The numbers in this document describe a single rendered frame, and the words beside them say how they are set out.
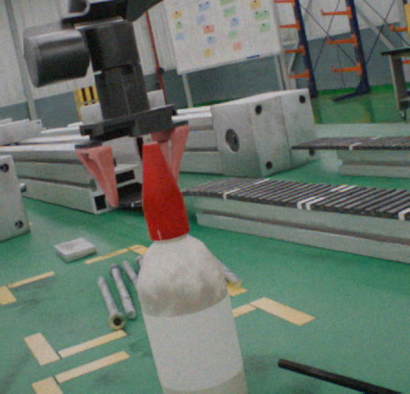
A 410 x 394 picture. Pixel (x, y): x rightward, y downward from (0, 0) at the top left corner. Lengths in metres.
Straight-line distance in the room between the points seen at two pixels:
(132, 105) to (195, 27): 6.39
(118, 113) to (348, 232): 0.35
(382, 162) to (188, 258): 0.45
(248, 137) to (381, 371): 0.54
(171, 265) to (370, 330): 0.12
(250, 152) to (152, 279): 0.56
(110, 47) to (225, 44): 6.12
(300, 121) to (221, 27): 6.03
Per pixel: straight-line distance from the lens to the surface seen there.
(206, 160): 0.90
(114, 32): 0.72
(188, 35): 7.18
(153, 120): 0.72
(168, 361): 0.27
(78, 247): 0.61
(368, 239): 0.44
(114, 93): 0.72
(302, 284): 0.41
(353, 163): 0.72
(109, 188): 0.73
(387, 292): 0.38
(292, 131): 0.82
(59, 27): 0.75
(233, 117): 0.81
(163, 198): 0.25
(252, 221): 0.54
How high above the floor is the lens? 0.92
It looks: 10 degrees down
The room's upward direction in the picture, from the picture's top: 12 degrees counter-clockwise
